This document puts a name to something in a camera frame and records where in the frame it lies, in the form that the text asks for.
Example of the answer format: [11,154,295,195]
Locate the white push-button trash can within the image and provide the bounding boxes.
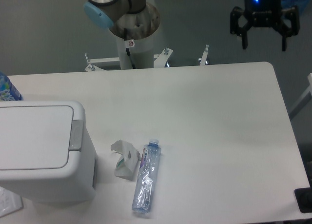
[0,101,98,203]

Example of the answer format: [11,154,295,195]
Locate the crumpled white tissue pack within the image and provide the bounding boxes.
[111,140,140,180]

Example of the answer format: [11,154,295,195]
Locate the black cable on pedestal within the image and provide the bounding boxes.
[123,28,137,70]

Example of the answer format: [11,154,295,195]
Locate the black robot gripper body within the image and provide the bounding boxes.
[244,0,282,27]

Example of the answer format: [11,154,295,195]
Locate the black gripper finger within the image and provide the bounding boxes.
[273,5,300,51]
[230,6,254,50]

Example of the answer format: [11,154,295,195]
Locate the blue labelled bottle at left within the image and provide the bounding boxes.
[0,72,23,102]

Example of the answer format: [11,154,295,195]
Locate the white frame at right edge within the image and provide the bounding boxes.
[289,73,312,120]

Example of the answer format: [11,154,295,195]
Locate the black device at table corner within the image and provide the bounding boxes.
[294,187,312,213]

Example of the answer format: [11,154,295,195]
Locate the white paper sheet bottom left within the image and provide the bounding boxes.
[0,187,24,218]

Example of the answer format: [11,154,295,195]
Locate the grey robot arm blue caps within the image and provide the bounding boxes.
[83,0,300,51]

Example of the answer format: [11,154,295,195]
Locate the empty clear plastic water bottle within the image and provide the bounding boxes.
[132,139,161,214]

